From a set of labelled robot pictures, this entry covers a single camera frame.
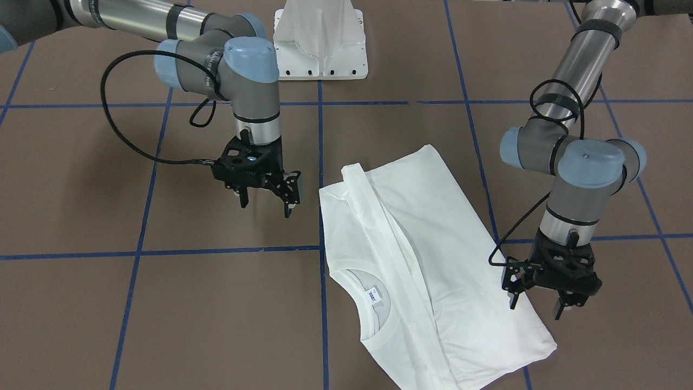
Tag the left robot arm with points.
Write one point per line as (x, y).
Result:
(586, 172)

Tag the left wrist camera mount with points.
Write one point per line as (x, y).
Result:
(558, 267)

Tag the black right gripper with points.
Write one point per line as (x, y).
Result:
(274, 161)

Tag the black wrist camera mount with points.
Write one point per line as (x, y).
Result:
(243, 165)

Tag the white long-sleeve printed shirt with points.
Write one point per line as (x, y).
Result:
(405, 243)

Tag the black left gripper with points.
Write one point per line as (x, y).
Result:
(522, 278)

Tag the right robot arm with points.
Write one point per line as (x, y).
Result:
(222, 58)

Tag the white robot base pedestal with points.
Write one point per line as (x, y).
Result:
(320, 41)

